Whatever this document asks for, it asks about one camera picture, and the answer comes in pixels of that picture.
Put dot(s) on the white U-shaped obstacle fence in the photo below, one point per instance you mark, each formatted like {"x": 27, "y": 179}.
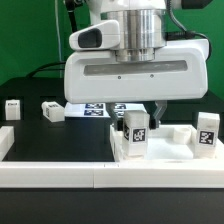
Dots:
{"x": 195, "y": 173}

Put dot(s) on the white marker base sheet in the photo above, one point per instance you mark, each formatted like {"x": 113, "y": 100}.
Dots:
{"x": 99, "y": 109}

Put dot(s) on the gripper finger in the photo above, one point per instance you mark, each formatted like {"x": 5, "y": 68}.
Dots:
{"x": 161, "y": 107}
{"x": 115, "y": 116}

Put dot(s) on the white square tabletop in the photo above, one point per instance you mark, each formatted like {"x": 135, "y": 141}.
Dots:
{"x": 169, "y": 142}

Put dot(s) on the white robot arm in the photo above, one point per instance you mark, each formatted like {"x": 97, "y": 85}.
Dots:
{"x": 135, "y": 50}

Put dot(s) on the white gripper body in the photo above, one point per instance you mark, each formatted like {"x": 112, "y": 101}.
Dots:
{"x": 93, "y": 74}

